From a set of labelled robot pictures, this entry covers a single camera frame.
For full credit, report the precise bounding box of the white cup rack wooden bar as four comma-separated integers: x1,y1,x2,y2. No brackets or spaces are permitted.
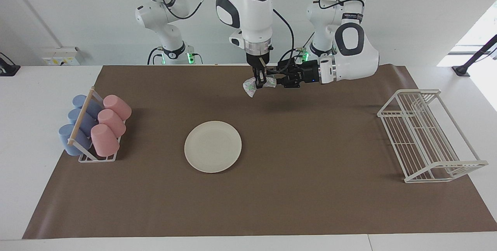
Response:
67,87,127,163

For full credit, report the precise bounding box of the black base cable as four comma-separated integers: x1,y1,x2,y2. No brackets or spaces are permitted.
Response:
279,32,315,64
147,47,163,65

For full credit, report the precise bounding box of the cream round plate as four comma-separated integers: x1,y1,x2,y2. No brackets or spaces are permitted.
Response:
184,121,242,173

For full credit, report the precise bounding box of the blue plastic cup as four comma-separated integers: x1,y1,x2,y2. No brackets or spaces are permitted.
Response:
68,108,97,135
72,95,103,118
58,124,92,156

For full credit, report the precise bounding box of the white wire dish rack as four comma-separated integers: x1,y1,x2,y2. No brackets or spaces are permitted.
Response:
377,89,488,183

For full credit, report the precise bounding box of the brown table mat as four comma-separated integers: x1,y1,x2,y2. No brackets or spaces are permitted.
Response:
22,65,497,240

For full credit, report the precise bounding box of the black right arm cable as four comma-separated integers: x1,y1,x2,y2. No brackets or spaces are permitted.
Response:
134,0,295,67

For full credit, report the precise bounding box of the black angled stand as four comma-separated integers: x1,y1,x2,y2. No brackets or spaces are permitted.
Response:
452,34,497,78

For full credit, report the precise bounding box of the white wall socket box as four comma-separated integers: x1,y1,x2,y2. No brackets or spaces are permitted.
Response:
42,47,80,66

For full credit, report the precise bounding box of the pink plastic cup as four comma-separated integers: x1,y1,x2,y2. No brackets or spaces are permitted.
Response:
103,95,132,121
97,109,127,137
90,124,120,157

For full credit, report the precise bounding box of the black desk clamp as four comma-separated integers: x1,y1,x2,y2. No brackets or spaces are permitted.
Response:
0,52,21,77

